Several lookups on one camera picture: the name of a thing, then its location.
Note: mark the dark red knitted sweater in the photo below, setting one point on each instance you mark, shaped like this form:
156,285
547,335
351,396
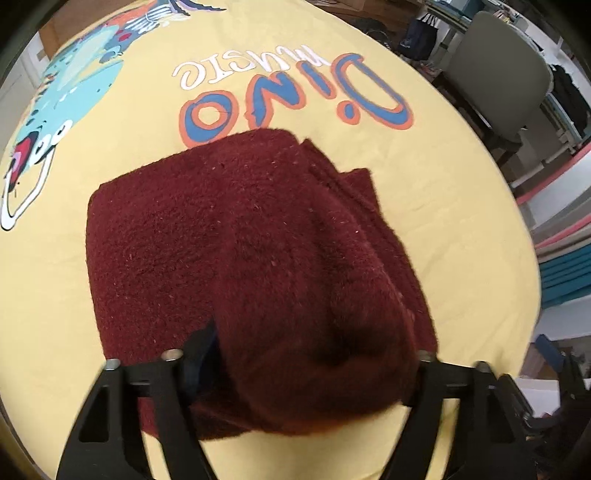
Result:
318,312

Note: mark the yellow dino print bedspread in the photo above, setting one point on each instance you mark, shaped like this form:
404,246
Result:
109,103

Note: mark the stacked teal folded towels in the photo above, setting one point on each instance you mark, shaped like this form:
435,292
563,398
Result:
566,277

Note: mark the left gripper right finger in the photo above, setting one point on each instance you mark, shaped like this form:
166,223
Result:
488,442

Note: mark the grey green upholstered chair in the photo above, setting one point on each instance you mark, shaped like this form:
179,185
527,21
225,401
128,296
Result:
498,74

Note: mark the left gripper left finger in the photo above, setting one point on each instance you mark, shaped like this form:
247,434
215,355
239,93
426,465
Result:
106,440

